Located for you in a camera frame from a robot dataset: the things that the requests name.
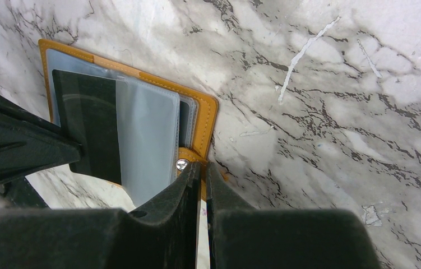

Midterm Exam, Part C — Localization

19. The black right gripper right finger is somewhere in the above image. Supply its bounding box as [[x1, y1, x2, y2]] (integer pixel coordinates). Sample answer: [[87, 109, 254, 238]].
[[206, 163, 380, 268]]

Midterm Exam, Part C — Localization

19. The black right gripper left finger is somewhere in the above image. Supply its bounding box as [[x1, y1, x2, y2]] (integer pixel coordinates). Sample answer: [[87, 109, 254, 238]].
[[0, 163, 201, 268]]

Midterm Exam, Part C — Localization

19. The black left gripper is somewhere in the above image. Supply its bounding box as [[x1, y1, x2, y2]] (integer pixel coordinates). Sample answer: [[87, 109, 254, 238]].
[[0, 95, 81, 208]]

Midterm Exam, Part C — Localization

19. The black credit card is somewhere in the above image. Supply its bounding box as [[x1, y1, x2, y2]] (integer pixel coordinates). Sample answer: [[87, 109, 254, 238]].
[[179, 99, 191, 147], [52, 69, 121, 184]]

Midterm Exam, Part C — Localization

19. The yellow leather card holder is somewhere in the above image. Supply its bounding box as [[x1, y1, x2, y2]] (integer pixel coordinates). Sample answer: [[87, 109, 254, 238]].
[[38, 39, 218, 206]]

